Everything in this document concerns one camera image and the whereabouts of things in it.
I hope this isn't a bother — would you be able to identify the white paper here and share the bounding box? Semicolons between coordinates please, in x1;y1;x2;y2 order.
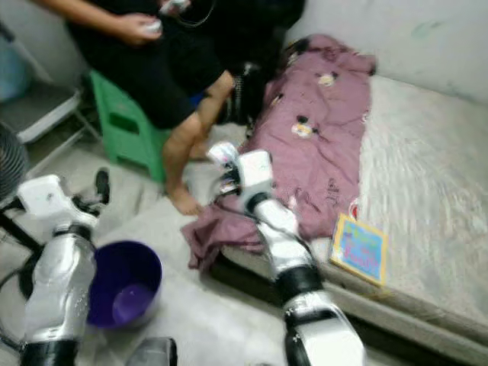
206;140;243;172

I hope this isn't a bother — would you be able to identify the blue yellow-edged picture board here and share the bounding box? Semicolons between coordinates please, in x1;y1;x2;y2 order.
329;213;389;288

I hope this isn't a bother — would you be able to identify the person's right hand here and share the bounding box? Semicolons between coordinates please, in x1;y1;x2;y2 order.
116;14;161;45

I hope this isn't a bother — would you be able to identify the green plastic stool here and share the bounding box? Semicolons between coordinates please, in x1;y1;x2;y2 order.
88;70;175;184

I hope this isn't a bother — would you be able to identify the purple plastic bucket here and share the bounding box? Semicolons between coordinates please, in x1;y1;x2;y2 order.
86;240;165;331

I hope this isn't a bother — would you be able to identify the black bag white lettering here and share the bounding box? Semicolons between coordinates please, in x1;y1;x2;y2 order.
217;61;265;128

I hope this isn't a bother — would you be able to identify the black standing fan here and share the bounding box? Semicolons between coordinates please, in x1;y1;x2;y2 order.
0;122;40;268

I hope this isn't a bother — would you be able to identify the mauve cartoon print blanket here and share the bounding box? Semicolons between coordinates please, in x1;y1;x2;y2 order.
181;33;380;274

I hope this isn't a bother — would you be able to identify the dark bed base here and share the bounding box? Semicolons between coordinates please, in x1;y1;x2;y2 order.
213;255;488;366

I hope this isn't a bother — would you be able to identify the grey metal folding chair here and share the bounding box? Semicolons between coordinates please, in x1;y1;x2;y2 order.
0;23;101;167

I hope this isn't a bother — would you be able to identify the person in black clothes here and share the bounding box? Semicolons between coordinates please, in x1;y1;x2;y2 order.
37;0;306;218

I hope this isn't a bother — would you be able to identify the light blue water jug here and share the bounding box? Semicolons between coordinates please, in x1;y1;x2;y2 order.
0;30;35;105

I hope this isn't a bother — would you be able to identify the grey robot left leg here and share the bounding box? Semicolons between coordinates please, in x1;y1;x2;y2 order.
124;338;178;366

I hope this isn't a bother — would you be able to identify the white patterned mattress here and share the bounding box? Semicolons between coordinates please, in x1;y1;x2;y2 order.
213;72;488;365

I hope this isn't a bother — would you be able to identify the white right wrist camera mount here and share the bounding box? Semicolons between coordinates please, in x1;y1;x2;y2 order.
239;149;277;203

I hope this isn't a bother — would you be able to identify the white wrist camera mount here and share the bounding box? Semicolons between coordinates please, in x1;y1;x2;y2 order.
16;173;88;236
239;149;277;203

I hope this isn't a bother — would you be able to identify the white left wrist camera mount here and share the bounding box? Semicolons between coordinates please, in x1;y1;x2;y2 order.
16;173;88;236

